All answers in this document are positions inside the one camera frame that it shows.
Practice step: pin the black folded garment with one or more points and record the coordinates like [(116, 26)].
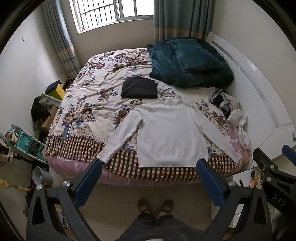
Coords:
[(138, 88)]

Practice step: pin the teal plush blanket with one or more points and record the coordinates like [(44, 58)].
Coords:
[(189, 62)]

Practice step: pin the grey-green curtain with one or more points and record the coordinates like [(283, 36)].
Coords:
[(62, 41), (180, 18)]

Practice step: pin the floral bedspread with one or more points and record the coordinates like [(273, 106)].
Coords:
[(97, 97)]

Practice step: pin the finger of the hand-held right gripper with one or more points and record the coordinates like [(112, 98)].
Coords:
[(263, 161), (289, 151)]

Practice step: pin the white headboard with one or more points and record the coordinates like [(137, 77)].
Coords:
[(259, 92)]

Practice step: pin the person's right brown slipper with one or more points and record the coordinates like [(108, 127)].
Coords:
[(166, 206)]

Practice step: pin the smartphone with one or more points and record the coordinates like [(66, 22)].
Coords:
[(66, 132)]

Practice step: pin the dark clothes pile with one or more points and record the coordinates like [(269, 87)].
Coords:
[(39, 111)]

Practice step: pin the person's dark trouser legs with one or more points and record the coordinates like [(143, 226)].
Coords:
[(159, 228)]

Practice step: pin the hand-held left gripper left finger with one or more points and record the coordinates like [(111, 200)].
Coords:
[(89, 180)]

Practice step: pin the person's brown slipper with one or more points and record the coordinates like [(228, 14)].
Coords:
[(144, 206), (166, 206)]

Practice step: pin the beige crumpled garment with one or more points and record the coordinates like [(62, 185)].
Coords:
[(232, 100)]

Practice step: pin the dark striped garment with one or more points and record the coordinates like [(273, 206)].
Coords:
[(218, 98)]

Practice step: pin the white crumpled cloth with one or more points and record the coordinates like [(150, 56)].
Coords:
[(238, 117), (244, 138)]

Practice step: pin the yellow box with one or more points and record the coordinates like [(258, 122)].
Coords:
[(57, 91)]

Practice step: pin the grey plastic cup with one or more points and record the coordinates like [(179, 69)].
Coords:
[(41, 178)]

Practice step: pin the white knit sweater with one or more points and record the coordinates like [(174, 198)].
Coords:
[(171, 134)]

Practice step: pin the cardboard box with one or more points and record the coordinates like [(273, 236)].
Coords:
[(49, 118)]

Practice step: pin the barred window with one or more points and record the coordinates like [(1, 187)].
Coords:
[(111, 14)]

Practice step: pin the teal storage rack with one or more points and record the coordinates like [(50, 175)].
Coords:
[(26, 143)]

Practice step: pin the black hat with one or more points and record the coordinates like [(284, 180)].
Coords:
[(52, 86)]

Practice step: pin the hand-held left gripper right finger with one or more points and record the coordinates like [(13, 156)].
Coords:
[(210, 183)]

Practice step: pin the person's left brown slipper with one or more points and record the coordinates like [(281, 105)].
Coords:
[(144, 206)]

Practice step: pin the pink plaid bed sheet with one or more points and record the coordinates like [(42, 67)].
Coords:
[(120, 177)]

